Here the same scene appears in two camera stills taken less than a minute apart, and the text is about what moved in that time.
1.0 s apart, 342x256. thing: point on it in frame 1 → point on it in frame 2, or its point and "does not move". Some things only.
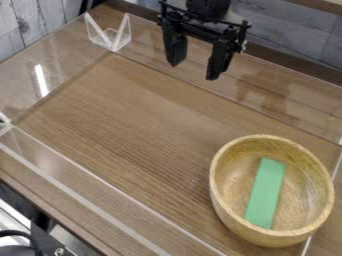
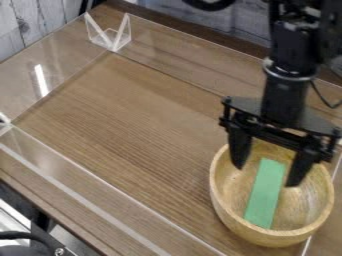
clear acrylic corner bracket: (110, 39) does not move
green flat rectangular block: (265, 193) does not move
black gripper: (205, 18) → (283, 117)
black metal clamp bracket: (46, 244) does not move
